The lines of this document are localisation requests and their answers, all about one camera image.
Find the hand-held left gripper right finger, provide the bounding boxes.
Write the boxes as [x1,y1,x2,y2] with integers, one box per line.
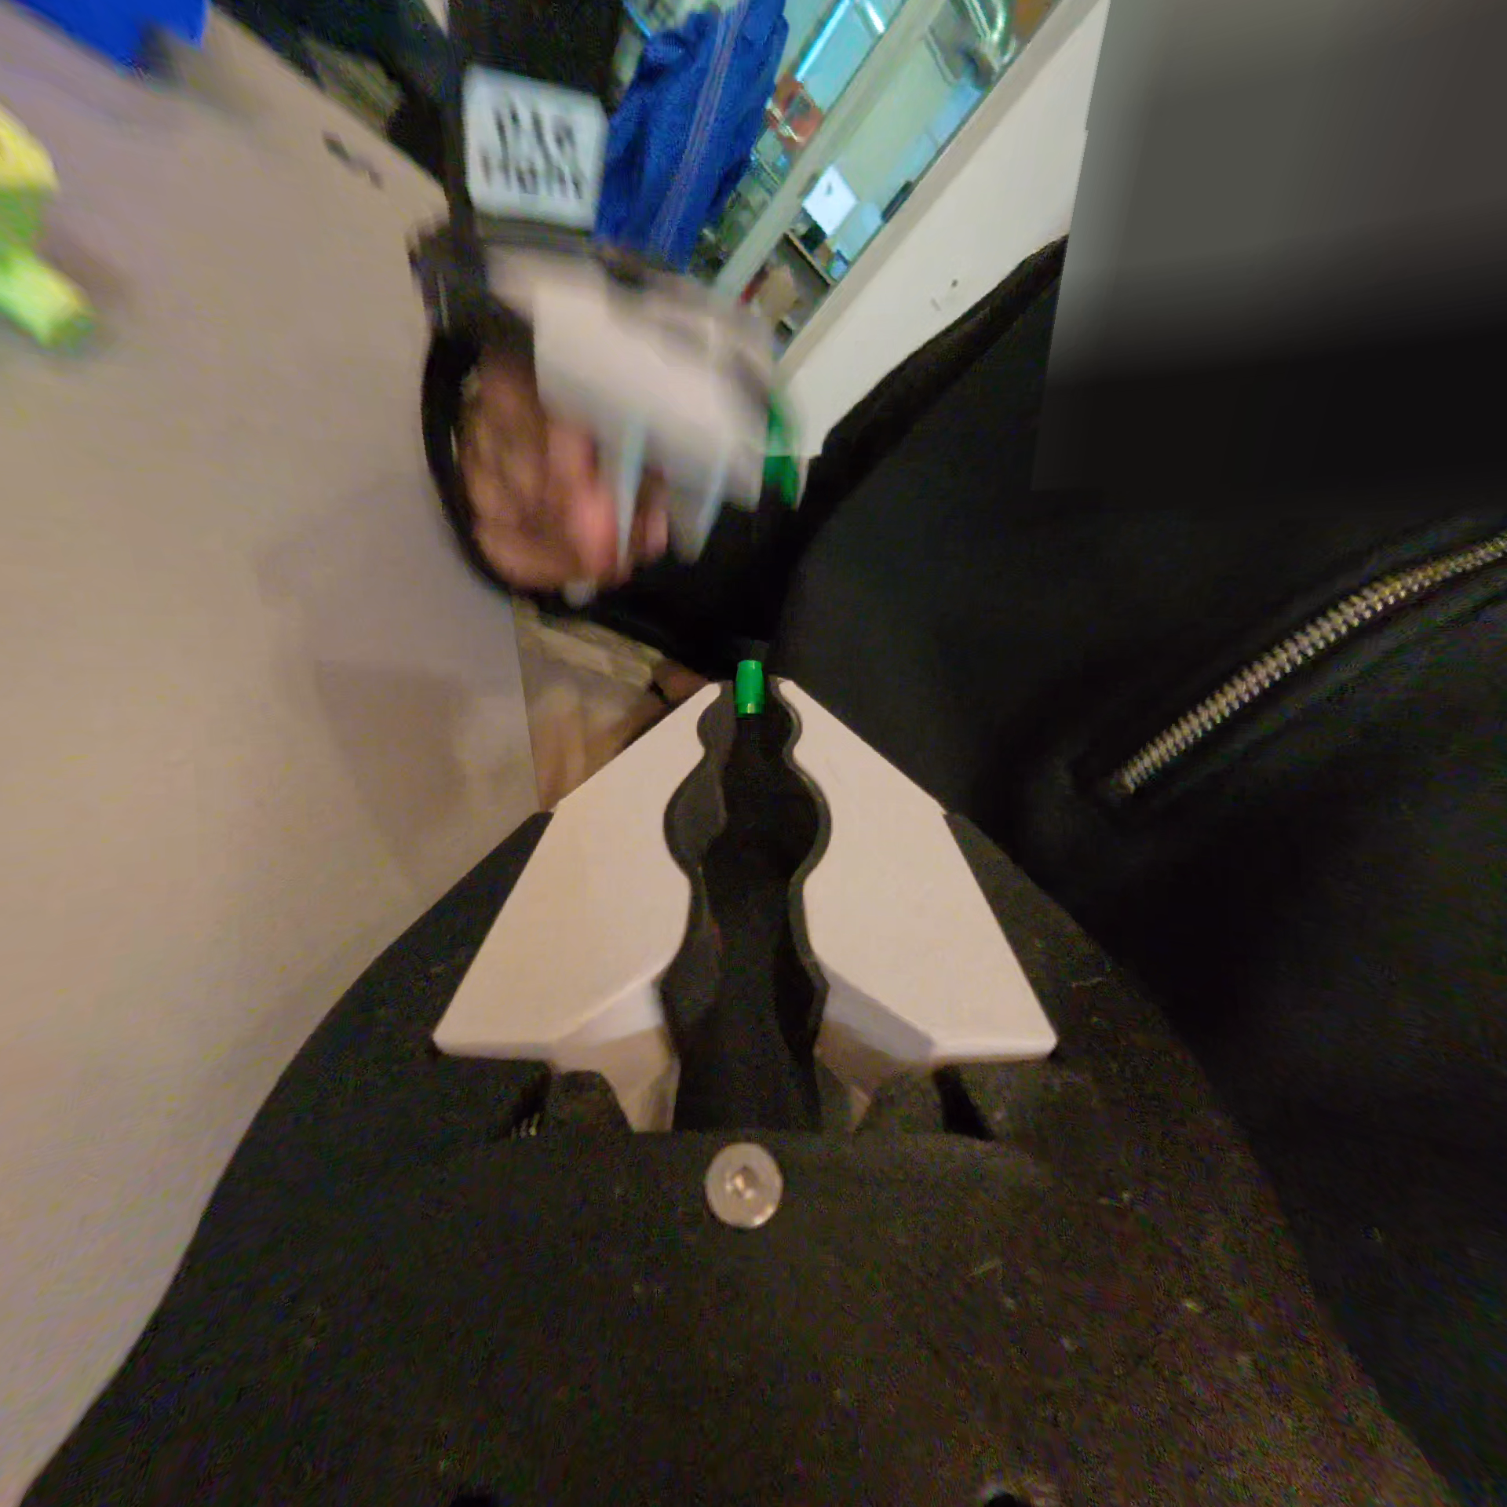
[771,678,1057,1125]

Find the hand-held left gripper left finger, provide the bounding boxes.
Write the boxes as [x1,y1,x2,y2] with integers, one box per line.
[434,680,733,1132]

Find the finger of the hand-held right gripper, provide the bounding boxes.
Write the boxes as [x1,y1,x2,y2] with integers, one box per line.
[654,416,804,556]
[486,252,785,442]

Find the person's right forearm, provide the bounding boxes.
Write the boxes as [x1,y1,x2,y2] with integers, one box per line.
[565,495,813,684]

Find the person's right hand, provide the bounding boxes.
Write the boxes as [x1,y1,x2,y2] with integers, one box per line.
[453,343,672,590]

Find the blue cloth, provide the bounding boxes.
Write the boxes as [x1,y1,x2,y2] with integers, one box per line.
[594,0,790,266]

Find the beige quilted cloth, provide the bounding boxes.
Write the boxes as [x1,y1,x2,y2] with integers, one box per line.
[517,599,707,808]

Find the blue plastic bin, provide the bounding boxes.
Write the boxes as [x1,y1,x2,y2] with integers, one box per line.
[47,0,210,66]

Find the lime toy brick pot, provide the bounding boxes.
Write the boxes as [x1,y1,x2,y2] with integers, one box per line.
[0,105,99,351]

